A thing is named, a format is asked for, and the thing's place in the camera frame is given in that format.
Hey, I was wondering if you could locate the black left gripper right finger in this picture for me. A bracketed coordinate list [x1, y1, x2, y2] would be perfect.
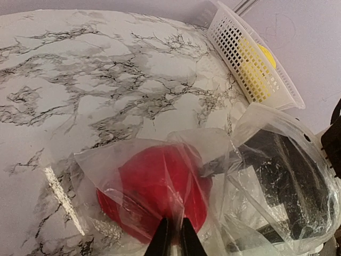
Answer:
[181, 218, 207, 256]

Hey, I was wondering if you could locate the clear zip top bag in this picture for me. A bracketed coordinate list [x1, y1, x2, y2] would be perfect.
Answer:
[72, 103, 340, 255]

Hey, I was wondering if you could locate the fake red apple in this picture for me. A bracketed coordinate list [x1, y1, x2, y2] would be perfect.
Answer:
[96, 143, 213, 244]

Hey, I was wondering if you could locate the fake yellow banana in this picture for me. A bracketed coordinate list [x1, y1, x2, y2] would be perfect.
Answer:
[237, 38, 271, 103]

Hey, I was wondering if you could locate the aluminium corner post right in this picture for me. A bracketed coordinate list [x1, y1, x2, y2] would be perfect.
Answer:
[233, 0, 259, 16]

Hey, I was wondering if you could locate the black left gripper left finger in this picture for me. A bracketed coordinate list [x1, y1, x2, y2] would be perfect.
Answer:
[144, 218, 171, 256]

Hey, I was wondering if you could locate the white perforated plastic basket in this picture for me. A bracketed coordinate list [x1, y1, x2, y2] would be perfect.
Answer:
[208, 2, 305, 110]

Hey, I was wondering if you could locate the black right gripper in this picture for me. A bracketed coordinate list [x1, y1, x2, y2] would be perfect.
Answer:
[202, 100, 341, 240]

